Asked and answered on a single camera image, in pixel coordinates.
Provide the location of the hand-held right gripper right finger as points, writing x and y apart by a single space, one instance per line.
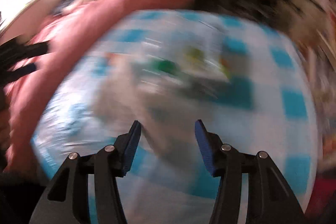
203 148

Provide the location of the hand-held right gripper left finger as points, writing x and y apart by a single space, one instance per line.
132 145

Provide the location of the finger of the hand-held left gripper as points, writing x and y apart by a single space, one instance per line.
23 52
18 73

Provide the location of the white tissue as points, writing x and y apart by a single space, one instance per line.
123 98

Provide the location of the pink duvet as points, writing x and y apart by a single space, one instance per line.
78 24

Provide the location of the blue white checked tablecloth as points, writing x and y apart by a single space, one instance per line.
262 121

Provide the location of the magenta shopping bag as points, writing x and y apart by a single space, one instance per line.
325 195

